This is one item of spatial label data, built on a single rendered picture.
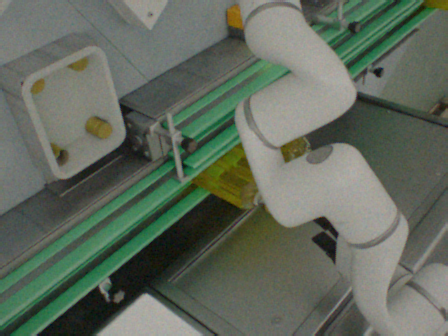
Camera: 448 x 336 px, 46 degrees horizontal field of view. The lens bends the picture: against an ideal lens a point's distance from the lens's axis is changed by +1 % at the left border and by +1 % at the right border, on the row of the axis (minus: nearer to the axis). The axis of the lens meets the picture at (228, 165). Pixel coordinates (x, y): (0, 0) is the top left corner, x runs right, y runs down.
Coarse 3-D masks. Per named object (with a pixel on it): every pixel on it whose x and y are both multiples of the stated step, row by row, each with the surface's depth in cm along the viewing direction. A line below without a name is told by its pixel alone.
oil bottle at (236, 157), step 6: (234, 150) 119; (240, 150) 119; (222, 156) 118; (228, 156) 118; (234, 156) 118; (240, 156) 117; (228, 162) 117; (234, 162) 116; (240, 162) 116; (246, 162) 115; (240, 168) 115; (246, 168) 114
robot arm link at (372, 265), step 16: (400, 224) 70; (384, 240) 69; (400, 240) 69; (352, 256) 75; (368, 256) 71; (384, 256) 70; (400, 256) 70; (352, 272) 75; (368, 272) 72; (384, 272) 70; (352, 288) 76; (368, 288) 72; (384, 288) 71; (400, 288) 80; (368, 304) 73; (384, 304) 71; (400, 304) 76; (416, 304) 75; (432, 304) 75; (368, 320) 76; (384, 320) 72; (400, 320) 75; (416, 320) 74; (432, 320) 75
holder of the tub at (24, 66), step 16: (48, 48) 97; (64, 48) 97; (80, 48) 96; (16, 64) 93; (32, 64) 93; (48, 64) 92; (0, 80) 93; (16, 80) 89; (16, 96) 92; (16, 112) 96; (32, 128) 95; (32, 144) 100; (32, 160) 105; (112, 160) 114; (48, 176) 103; (80, 176) 111; (64, 192) 107
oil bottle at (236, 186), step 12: (216, 168) 115; (228, 168) 114; (192, 180) 119; (204, 180) 116; (216, 180) 112; (228, 180) 111; (240, 180) 111; (252, 180) 110; (216, 192) 115; (228, 192) 112; (240, 192) 109; (252, 192) 108; (240, 204) 111; (252, 204) 110
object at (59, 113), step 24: (96, 48) 96; (48, 72) 91; (72, 72) 103; (96, 72) 102; (24, 96) 89; (48, 96) 101; (72, 96) 105; (96, 96) 107; (48, 120) 103; (72, 120) 107; (120, 120) 107; (48, 144) 96; (72, 144) 109; (96, 144) 108; (120, 144) 110; (72, 168) 103
